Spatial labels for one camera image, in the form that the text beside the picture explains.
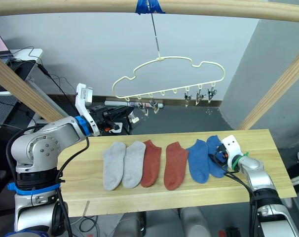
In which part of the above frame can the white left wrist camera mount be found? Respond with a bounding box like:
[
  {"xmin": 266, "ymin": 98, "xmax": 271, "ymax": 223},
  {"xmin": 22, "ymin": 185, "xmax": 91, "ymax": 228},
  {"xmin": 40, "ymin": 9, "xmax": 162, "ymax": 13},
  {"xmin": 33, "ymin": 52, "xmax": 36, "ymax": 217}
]
[{"xmin": 75, "ymin": 83, "xmax": 101, "ymax": 137}]

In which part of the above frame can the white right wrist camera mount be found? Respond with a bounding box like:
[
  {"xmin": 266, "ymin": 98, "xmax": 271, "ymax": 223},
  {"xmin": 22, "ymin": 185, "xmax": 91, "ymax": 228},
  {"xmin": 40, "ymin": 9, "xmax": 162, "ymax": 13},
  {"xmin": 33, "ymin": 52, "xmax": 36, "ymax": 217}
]
[{"xmin": 221, "ymin": 135, "xmax": 244, "ymax": 171}]

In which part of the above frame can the blue ankle sock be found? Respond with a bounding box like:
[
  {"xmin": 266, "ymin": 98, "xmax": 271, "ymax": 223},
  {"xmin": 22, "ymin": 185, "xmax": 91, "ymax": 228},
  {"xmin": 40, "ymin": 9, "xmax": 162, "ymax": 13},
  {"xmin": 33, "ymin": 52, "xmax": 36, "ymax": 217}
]
[
  {"xmin": 206, "ymin": 134, "xmax": 228, "ymax": 179},
  {"xmin": 186, "ymin": 139, "xmax": 211, "ymax": 184}
]

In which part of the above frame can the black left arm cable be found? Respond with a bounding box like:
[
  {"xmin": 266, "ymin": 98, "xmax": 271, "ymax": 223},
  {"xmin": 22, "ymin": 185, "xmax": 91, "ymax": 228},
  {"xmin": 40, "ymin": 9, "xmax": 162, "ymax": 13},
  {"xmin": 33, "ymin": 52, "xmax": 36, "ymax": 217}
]
[{"xmin": 5, "ymin": 125, "xmax": 90, "ymax": 237}]

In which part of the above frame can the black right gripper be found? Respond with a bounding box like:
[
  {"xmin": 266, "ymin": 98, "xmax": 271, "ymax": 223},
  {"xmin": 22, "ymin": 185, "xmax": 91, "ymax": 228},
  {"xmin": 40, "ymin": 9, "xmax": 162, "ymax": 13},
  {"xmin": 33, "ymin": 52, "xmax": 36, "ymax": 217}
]
[{"xmin": 208, "ymin": 144, "xmax": 229, "ymax": 173}]

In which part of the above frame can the cream plastic clip hanger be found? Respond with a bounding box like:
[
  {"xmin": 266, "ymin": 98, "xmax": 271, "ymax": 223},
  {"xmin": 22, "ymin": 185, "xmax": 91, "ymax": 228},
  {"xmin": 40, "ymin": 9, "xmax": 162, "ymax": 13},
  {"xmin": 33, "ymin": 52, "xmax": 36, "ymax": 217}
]
[{"xmin": 112, "ymin": 56, "xmax": 226, "ymax": 101}]

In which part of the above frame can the grey perforated board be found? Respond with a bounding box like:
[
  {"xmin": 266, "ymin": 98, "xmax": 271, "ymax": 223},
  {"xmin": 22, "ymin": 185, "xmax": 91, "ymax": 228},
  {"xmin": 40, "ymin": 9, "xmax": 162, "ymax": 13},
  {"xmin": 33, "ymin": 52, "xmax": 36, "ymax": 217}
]
[{"xmin": 0, "ymin": 95, "xmax": 18, "ymax": 134}]

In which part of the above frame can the red ankle sock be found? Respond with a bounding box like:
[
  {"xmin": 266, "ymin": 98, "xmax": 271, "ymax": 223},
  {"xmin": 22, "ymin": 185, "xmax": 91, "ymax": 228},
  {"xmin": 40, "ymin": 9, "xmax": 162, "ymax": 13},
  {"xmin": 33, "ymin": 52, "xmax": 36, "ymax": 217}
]
[
  {"xmin": 163, "ymin": 141, "xmax": 189, "ymax": 191},
  {"xmin": 140, "ymin": 139, "xmax": 163, "ymax": 188}
]

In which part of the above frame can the horizontal wooden beam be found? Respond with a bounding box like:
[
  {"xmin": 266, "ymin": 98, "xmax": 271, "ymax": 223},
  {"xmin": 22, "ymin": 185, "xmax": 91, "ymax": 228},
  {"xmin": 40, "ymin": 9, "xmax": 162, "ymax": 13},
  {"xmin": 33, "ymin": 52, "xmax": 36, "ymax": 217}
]
[{"xmin": 0, "ymin": 0, "xmax": 299, "ymax": 25}]

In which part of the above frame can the white desk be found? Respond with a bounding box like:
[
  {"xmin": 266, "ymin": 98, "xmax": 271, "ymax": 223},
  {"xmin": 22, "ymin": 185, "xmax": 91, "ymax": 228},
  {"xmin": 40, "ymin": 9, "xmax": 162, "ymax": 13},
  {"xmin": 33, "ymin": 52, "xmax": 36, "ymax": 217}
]
[{"xmin": 0, "ymin": 48, "xmax": 44, "ymax": 96}]

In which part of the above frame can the thin black background cable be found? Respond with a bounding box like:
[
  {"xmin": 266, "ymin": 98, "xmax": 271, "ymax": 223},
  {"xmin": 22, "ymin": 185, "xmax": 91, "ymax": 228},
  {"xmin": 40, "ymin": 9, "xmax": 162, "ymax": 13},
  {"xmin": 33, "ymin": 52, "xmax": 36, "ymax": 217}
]
[{"xmin": 13, "ymin": 45, "xmax": 79, "ymax": 117}]

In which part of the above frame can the black floor cable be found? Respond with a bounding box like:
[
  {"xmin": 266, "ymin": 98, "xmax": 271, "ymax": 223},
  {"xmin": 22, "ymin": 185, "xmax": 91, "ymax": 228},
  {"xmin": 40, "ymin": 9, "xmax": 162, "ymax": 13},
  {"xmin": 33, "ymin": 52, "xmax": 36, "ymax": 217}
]
[{"xmin": 70, "ymin": 215, "xmax": 100, "ymax": 233}]

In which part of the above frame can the slanted wooden frame post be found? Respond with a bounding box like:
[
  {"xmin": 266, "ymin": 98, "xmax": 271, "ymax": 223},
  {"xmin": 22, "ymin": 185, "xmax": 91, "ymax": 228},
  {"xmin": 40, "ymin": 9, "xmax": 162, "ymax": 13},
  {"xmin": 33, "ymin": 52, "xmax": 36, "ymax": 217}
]
[
  {"xmin": 0, "ymin": 50, "xmax": 70, "ymax": 123},
  {"xmin": 237, "ymin": 43, "xmax": 299, "ymax": 131}
]

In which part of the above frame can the metal hanger hook rod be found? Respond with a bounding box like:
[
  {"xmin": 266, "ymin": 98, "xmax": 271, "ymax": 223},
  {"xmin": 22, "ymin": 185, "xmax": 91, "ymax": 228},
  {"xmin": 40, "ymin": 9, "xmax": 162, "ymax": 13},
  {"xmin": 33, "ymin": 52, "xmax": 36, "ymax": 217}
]
[{"xmin": 150, "ymin": 12, "xmax": 162, "ymax": 59}]

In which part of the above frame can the grey rounded shape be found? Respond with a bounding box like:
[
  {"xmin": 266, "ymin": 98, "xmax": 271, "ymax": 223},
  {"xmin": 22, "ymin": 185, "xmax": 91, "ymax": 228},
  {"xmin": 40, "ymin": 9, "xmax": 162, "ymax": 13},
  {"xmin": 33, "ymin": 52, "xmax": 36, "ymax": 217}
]
[{"xmin": 180, "ymin": 206, "xmax": 212, "ymax": 237}]

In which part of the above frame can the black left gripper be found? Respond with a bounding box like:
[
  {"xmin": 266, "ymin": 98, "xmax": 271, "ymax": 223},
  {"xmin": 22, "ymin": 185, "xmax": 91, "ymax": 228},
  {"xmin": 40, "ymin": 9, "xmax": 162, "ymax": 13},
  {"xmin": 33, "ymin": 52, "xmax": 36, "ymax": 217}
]
[{"xmin": 89, "ymin": 104, "xmax": 135, "ymax": 133}]

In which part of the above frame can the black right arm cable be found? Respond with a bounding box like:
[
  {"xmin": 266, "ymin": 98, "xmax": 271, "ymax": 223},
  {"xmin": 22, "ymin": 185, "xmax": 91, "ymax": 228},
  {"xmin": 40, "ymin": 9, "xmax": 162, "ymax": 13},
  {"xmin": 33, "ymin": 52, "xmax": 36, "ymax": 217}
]
[{"xmin": 222, "ymin": 169, "xmax": 260, "ymax": 237}]

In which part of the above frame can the blue tape wrap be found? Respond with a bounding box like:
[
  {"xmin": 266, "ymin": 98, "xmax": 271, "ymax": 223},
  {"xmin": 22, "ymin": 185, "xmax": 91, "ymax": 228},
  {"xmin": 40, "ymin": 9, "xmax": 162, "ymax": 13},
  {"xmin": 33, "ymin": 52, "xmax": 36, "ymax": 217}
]
[{"xmin": 135, "ymin": 0, "xmax": 166, "ymax": 16}]

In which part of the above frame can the grey ankle sock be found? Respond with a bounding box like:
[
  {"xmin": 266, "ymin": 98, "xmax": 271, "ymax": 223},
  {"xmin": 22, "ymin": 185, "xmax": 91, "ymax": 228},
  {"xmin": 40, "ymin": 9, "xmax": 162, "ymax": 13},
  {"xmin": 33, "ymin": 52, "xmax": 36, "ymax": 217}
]
[
  {"xmin": 121, "ymin": 140, "xmax": 147, "ymax": 189},
  {"xmin": 102, "ymin": 141, "xmax": 127, "ymax": 191}
]

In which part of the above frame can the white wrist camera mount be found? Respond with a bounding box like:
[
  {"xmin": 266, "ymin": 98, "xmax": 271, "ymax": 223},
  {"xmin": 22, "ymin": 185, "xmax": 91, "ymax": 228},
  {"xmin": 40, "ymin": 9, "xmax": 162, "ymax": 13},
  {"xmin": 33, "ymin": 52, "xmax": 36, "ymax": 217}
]
[
  {"xmin": 75, "ymin": 83, "xmax": 101, "ymax": 137},
  {"xmin": 221, "ymin": 135, "xmax": 244, "ymax": 171}
]

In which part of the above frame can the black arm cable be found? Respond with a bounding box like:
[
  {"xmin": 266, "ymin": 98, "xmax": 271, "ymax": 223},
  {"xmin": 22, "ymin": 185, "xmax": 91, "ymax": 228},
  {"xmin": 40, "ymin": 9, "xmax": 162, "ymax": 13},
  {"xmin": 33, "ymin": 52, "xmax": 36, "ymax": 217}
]
[
  {"xmin": 222, "ymin": 169, "xmax": 260, "ymax": 237},
  {"xmin": 5, "ymin": 125, "xmax": 90, "ymax": 237}
]

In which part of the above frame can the green zip tie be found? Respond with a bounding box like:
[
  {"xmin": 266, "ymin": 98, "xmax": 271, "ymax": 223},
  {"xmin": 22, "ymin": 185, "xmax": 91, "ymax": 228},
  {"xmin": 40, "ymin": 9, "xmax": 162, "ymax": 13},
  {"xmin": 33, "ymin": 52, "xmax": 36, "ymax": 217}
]
[{"xmin": 232, "ymin": 152, "xmax": 250, "ymax": 169}]

